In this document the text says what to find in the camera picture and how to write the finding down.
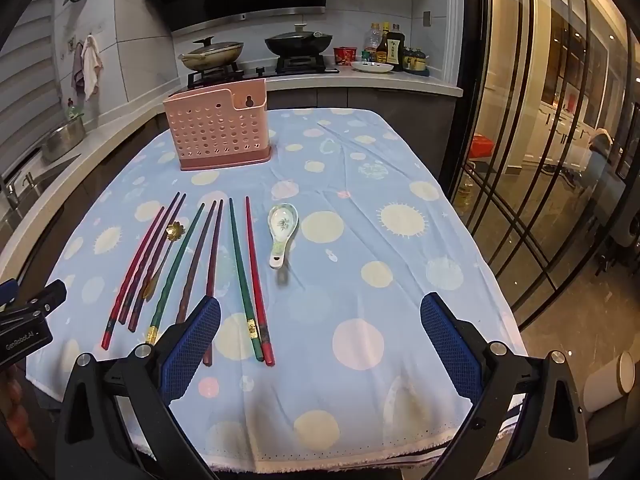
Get red box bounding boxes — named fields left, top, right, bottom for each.
left=470, top=135, right=496, bottom=161

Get white ceramic spoon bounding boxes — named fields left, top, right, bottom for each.
left=266, top=203, right=301, bottom=270

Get yellow oil jug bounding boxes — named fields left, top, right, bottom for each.
left=457, top=170, right=476, bottom=208

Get brown chopstick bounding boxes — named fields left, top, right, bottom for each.
left=175, top=200, right=217, bottom=325

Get purple hanging towel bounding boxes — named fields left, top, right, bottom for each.
left=71, top=40, right=86, bottom=92

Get maroon chopstick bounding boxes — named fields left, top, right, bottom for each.
left=127, top=193, right=187, bottom=333
left=118, top=192, right=181, bottom=326

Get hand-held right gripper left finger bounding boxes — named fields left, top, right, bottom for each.
left=57, top=296, right=222, bottom=480

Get white cylindrical bin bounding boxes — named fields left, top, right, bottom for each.
left=582, top=350, right=637, bottom=413

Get glass lid of black wok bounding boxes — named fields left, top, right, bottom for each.
left=265, top=24, right=333, bottom=44

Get black wok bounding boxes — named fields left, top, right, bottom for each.
left=264, top=35, right=335, bottom=58

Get dark soy sauce bottle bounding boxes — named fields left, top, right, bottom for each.
left=386, top=23, right=407, bottom=72

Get blue polka-dot tablecloth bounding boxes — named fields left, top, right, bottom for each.
left=25, top=107, right=526, bottom=471

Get clear oil bottle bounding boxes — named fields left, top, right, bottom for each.
left=364, top=22, right=383, bottom=63

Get beige wok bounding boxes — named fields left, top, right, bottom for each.
left=178, top=45, right=246, bottom=73

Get gold flower spoon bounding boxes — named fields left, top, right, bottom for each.
left=141, top=221, right=186, bottom=303

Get condiment jar set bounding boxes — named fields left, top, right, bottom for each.
left=402, top=47, right=431, bottom=76

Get steel pot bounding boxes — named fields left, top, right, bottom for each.
left=40, top=115, right=87, bottom=163

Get green chopstick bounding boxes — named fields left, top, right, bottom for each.
left=229, top=197, right=265, bottom=362
left=145, top=202, right=206, bottom=346

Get white plate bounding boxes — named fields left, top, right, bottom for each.
left=350, top=60, right=394, bottom=74

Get window blind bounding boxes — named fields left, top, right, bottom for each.
left=0, top=0, right=66, bottom=166

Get glass lid of beige wok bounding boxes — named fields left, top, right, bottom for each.
left=190, top=36, right=245, bottom=57

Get dark red chopstick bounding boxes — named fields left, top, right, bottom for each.
left=202, top=199, right=224, bottom=367

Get glass sliding door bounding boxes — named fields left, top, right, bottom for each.
left=447, top=0, right=640, bottom=331

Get pink perforated utensil holder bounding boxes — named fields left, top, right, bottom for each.
left=162, top=79, right=273, bottom=172

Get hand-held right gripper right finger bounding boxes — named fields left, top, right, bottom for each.
left=420, top=292, right=591, bottom=480

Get brown lower cabinets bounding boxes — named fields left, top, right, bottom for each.
left=270, top=85, right=458, bottom=176

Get black gas stove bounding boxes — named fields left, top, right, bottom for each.
left=187, top=57, right=341, bottom=88

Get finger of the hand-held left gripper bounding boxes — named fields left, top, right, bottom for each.
left=0, top=279, right=67, bottom=318

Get white hanging towel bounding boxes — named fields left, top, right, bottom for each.
left=80, top=35, right=104, bottom=102

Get person's left hand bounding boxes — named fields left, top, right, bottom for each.
left=0, top=372, right=37, bottom=453

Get steel sink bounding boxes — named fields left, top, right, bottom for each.
left=0, top=155, right=81, bottom=246

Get brown sauce bottle yellow label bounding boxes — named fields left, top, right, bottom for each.
left=376, top=22, right=396, bottom=65

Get steel faucet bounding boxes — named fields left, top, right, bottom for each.
left=0, top=172, right=21, bottom=211

